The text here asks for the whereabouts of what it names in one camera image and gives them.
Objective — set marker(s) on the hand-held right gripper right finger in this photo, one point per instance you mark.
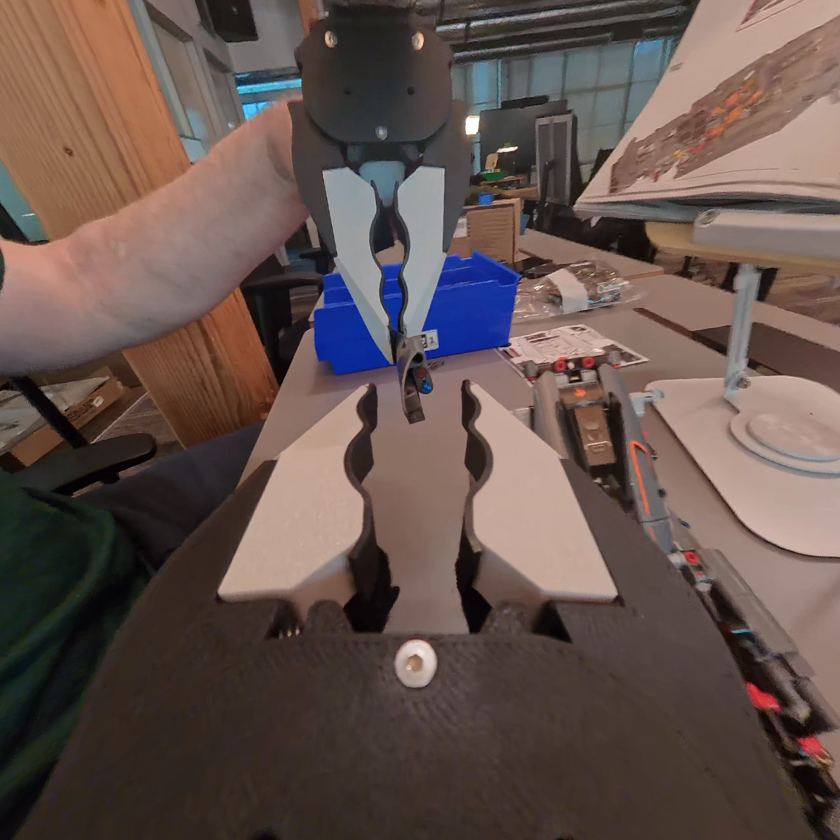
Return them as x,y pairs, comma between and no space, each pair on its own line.
544,525

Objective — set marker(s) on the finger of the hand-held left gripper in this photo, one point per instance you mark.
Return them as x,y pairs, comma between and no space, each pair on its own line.
423,229
351,249

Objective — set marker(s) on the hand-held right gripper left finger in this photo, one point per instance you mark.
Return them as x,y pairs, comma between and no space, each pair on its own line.
295,525

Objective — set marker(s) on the grey lego vehicle model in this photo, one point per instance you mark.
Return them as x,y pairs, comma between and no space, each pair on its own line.
590,420

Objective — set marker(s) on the grey lego wing assembly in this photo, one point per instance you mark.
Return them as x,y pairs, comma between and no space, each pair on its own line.
413,380

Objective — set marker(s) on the person's left forearm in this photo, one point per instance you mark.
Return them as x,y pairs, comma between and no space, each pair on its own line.
131,262

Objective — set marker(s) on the blue bin with white label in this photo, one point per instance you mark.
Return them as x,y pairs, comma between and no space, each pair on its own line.
472,308

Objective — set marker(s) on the person's dark trousers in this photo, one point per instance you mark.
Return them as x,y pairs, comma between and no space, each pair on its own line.
177,485

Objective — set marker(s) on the black partition panel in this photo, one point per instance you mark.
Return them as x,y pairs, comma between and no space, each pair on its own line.
518,144

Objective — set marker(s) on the clear plastic parts bag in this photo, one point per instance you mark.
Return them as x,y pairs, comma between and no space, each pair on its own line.
577,289

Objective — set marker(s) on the white sticker sheet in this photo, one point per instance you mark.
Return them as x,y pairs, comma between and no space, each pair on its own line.
558,344

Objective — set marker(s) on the white book stand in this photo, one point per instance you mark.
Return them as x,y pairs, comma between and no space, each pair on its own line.
722,459

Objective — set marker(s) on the black chair armrest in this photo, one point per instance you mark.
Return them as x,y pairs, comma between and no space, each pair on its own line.
92,459

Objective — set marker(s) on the flat cardboard box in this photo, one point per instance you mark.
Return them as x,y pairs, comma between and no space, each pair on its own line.
65,413

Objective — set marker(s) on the person's green shirt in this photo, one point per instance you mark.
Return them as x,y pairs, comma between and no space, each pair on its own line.
52,623

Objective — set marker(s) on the black desk mat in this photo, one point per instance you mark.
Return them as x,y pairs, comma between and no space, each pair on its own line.
787,348

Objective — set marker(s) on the instruction booklet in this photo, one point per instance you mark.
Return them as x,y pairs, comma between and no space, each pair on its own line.
722,118

